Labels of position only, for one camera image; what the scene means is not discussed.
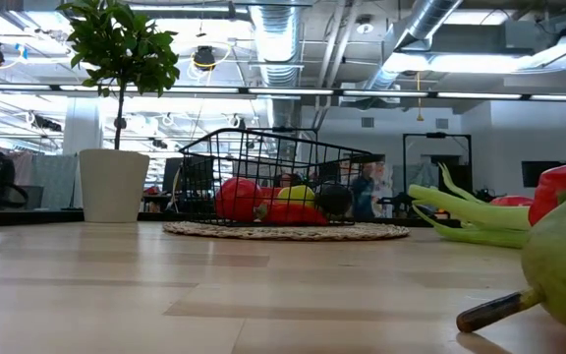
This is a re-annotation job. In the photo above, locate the long ceiling light bar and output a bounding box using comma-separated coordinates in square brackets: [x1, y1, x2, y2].
[0, 83, 566, 103]

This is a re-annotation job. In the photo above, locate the black flat screen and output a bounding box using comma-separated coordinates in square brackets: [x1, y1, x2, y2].
[521, 159, 566, 189]
[162, 155, 215, 194]

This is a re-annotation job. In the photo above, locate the green apple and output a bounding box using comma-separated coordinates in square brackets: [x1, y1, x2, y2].
[276, 184, 316, 207]

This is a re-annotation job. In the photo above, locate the green leafy potted tree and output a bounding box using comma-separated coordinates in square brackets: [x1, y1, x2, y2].
[56, 0, 181, 151]

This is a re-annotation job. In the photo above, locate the black plum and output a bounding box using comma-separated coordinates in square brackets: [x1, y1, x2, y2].
[313, 182, 354, 217]

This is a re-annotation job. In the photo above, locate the green pear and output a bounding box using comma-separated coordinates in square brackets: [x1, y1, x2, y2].
[455, 169, 566, 340]

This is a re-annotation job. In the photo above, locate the large silver ceiling duct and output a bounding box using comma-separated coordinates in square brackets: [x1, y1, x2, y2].
[361, 0, 464, 92]

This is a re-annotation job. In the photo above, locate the orange-red bell pepper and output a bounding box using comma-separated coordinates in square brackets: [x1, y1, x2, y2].
[488, 195, 535, 207]

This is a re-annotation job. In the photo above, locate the green white celery stalk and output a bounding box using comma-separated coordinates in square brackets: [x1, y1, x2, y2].
[408, 161, 533, 250]

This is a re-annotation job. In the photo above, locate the red chili pepper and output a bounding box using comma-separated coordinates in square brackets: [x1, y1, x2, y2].
[254, 201, 329, 227]

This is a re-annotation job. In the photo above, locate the black wire basket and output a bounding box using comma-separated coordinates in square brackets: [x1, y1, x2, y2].
[178, 127, 385, 228]

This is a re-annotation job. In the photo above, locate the white plant pot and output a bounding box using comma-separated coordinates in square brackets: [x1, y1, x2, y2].
[78, 148, 151, 224]

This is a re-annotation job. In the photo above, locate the ribbed silver ceiling duct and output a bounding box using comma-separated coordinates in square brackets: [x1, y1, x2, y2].
[248, 4, 309, 130]

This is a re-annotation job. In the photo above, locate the red apple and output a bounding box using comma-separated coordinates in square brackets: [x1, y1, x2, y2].
[214, 177, 264, 223]

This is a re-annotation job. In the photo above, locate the grey chair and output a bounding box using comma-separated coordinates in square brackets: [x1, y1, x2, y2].
[0, 184, 46, 211]

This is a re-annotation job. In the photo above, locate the yellow hanging cord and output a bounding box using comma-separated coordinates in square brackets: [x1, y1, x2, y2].
[414, 71, 425, 123]

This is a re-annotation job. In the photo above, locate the red bell pepper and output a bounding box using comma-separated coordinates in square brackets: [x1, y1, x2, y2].
[527, 158, 566, 227]

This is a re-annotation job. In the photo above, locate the black rectangular rack frame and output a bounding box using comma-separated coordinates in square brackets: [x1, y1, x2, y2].
[402, 131, 473, 196]

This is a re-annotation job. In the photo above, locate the light blue partition panel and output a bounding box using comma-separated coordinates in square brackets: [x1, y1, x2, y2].
[30, 153, 79, 210]

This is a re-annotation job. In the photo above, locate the round woven placemat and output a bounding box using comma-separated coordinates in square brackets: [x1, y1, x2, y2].
[162, 220, 411, 242]

